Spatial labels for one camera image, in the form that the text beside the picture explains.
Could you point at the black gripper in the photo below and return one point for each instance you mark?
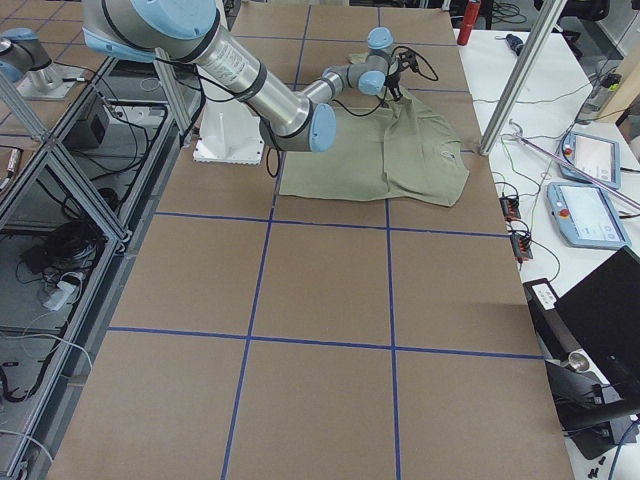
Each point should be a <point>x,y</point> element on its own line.
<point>394,80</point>

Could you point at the olive green long-sleeve shirt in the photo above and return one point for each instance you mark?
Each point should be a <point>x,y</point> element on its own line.
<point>404,150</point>

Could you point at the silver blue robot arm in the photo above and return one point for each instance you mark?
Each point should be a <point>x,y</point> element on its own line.
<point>191,32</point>

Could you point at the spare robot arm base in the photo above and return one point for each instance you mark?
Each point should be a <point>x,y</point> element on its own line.
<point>26,63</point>

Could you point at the red bottle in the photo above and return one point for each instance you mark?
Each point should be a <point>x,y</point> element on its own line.
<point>468,21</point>

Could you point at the orange terminal block upper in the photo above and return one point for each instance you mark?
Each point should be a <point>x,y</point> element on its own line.
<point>510,207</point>

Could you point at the orange terminal block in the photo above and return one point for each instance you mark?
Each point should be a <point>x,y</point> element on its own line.
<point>510,207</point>
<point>521,246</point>

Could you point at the orange terminal block lower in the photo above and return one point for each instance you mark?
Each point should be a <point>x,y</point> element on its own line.
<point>521,246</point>

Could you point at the upper teach pendant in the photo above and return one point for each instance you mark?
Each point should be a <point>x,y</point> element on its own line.
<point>595,156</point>

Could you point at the teach pendant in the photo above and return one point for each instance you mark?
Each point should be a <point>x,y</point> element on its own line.
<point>595,156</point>
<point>585,216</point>

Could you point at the lower teach pendant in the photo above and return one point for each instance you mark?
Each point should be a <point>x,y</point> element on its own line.
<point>585,216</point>

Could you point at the white power strip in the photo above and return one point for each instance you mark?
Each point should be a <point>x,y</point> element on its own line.
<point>60,295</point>

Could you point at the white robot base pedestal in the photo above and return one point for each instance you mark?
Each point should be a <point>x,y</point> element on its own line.
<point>229,134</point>

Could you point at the aluminium frame post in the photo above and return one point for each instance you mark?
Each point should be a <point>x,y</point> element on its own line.
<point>536,40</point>

